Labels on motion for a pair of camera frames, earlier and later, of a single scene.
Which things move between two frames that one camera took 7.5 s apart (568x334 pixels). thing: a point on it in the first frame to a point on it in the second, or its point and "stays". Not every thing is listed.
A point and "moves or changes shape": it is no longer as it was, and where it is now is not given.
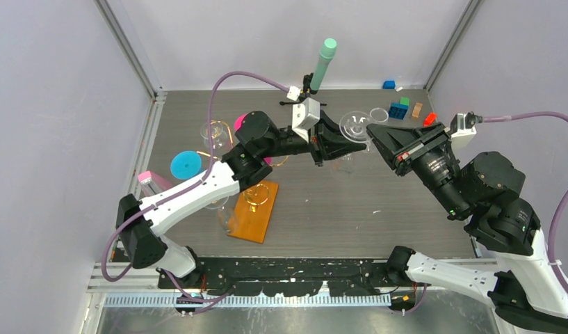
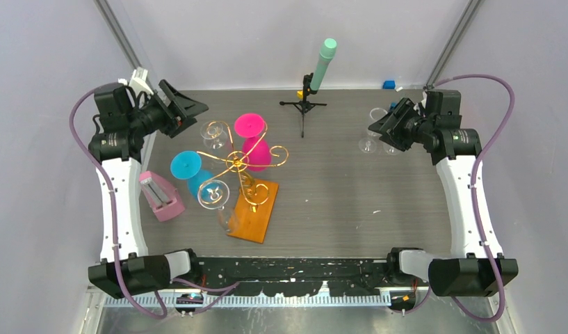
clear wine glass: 219,134 stays
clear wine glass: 379,115 stays
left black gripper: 326,140 to 181,111
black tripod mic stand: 306,91 stays
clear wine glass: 353,127 moves or changes shape
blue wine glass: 186,164 stays
